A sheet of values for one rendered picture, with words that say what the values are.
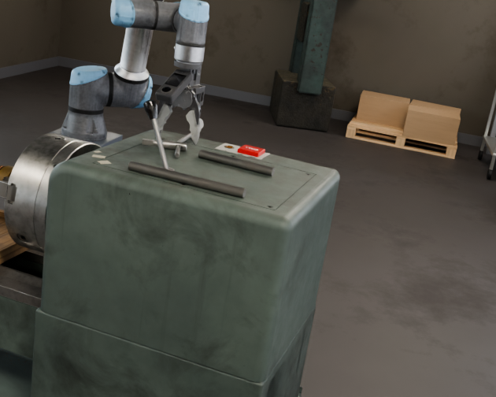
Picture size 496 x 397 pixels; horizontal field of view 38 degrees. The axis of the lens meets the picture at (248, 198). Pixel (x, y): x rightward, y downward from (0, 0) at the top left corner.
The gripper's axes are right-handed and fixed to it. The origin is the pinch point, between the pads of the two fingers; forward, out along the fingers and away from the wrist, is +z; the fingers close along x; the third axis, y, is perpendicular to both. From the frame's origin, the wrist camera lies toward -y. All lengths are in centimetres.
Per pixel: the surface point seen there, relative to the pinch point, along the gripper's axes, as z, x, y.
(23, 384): 74, 28, -22
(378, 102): 90, 45, 659
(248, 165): 0.5, -23.0, -6.5
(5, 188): 16.0, 33.6, -25.2
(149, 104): -11.9, -0.9, -19.1
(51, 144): 4.5, 26.6, -16.7
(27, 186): 13.3, 26.2, -26.5
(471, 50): 18, -39, 721
